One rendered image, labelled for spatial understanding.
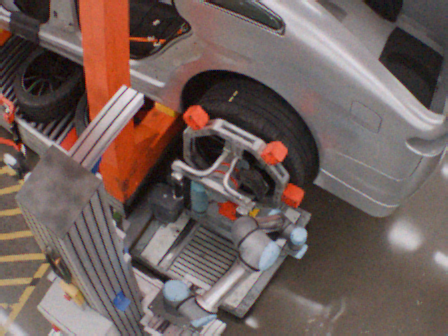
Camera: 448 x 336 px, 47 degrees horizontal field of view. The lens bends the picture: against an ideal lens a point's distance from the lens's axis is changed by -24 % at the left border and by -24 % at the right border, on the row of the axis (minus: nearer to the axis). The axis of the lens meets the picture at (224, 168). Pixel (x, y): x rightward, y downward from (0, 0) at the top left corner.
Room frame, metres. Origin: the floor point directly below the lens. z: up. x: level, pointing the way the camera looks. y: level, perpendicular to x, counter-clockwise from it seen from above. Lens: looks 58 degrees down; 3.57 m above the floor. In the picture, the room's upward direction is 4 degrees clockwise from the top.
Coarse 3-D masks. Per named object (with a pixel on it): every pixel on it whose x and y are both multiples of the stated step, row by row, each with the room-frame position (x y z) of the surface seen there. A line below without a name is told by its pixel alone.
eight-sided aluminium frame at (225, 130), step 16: (208, 128) 1.74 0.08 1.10; (224, 128) 1.75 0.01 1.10; (192, 144) 1.81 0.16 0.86; (240, 144) 1.66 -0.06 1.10; (256, 144) 1.66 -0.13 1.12; (192, 160) 1.79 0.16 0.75; (272, 176) 1.58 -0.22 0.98; (288, 176) 1.60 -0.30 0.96; (240, 192) 1.70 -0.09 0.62; (256, 208) 1.61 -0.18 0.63; (272, 208) 1.57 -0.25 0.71
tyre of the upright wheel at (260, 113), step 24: (216, 96) 1.92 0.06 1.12; (240, 96) 1.89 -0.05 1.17; (264, 96) 1.89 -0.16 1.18; (240, 120) 1.76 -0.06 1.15; (264, 120) 1.76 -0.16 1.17; (288, 120) 1.80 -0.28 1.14; (288, 144) 1.69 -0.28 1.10; (312, 144) 1.77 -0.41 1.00; (288, 168) 1.64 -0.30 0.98; (312, 168) 1.74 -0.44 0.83
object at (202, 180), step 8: (176, 168) 1.59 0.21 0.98; (192, 176) 1.56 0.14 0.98; (200, 176) 1.56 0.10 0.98; (200, 184) 1.53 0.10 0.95; (208, 184) 1.52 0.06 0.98; (216, 184) 1.52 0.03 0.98; (216, 192) 1.50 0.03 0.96; (224, 192) 1.49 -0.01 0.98; (232, 200) 1.46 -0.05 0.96; (240, 200) 1.45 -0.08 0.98; (248, 208) 1.42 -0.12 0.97
